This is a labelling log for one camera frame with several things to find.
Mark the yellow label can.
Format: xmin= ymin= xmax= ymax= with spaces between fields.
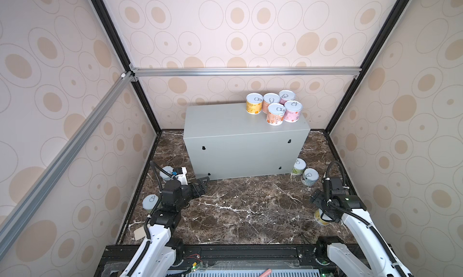
xmin=246 ymin=93 xmax=264 ymax=115

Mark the brown orange label can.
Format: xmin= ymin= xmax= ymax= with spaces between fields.
xmin=266 ymin=103 xmax=286 ymax=126

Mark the orange pink label can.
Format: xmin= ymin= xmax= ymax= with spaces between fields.
xmin=262 ymin=93 xmax=280 ymax=114

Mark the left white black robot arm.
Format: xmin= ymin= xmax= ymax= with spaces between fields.
xmin=121 ymin=176 xmax=210 ymax=277

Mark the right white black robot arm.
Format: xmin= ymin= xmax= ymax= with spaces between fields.
xmin=311 ymin=176 xmax=412 ymax=277

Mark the teal label can left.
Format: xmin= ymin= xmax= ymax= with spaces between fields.
xmin=159 ymin=166 xmax=173 ymax=182

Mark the teal flat can right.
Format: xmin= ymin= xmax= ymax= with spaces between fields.
xmin=302 ymin=168 xmax=319 ymax=187

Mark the grey metal cabinet box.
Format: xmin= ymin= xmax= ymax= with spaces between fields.
xmin=183 ymin=103 xmax=311 ymax=180

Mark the wooden spatula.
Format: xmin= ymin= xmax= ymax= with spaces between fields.
xmin=134 ymin=226 xmax=146 ymax=241

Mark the pink pen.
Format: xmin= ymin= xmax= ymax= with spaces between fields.
xmin=259 ymin=269 xmax=272 ymax=277

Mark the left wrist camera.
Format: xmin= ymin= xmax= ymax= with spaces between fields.
xmin=172 ymin=167 xmax=188 ymax=185

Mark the horizontal aluminium rail back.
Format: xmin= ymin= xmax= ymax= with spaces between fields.
xmin=133 ymin=67 xmax=362 ymax=77

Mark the diagonal aluminium rail left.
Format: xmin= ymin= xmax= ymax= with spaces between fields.
xmin=1 ymin=71 xmax=135 ymax=258

